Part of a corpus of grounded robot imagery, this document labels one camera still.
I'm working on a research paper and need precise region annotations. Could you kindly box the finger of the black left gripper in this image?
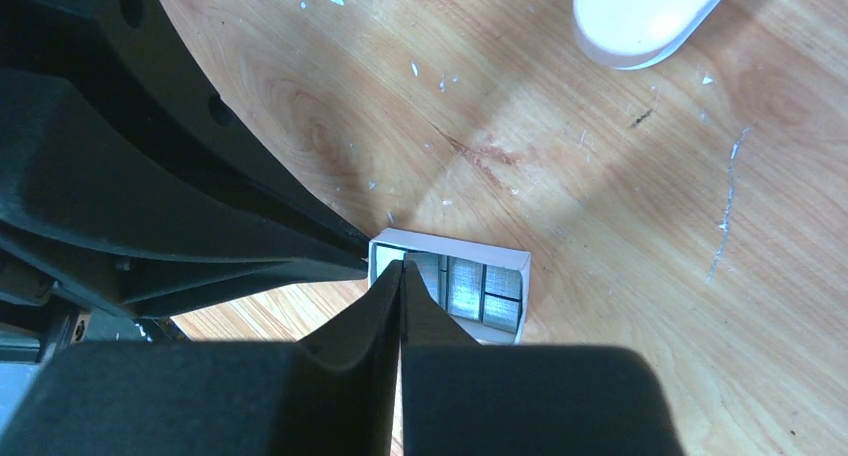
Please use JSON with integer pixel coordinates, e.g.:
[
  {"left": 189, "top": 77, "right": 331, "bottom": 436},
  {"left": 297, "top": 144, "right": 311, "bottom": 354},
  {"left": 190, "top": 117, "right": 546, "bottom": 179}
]
[{"left": 1, "top": 0, "right": 367, "bottom": 318}]

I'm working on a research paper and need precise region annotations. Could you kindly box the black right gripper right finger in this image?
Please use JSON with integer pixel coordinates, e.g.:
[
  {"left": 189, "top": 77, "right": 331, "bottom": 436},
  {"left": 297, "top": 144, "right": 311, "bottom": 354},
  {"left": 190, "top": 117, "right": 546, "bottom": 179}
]
[{"left": 400, "top": 263, "right": 683, "bottom": 455}]

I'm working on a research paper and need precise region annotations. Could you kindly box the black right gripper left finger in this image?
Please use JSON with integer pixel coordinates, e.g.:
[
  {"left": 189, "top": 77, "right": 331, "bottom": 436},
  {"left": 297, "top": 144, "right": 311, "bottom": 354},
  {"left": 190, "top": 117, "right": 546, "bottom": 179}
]
[{"left": 1, "top": 262, "right": 403, "bottom": 455}]

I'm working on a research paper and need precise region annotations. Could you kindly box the grey staples tray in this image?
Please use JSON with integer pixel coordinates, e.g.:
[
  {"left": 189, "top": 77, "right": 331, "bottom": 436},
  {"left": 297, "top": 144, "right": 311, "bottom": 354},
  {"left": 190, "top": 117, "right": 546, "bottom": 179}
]
[{"left": 367, "top": 228, "right": 532, "bottom": 345}]

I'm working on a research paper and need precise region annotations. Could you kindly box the pink white small stapler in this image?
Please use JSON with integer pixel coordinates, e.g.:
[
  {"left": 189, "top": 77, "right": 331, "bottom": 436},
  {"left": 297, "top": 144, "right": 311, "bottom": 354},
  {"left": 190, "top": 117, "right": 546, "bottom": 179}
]
[{"left": 572, "top": 0, "right": 722, "bottom": 71}]

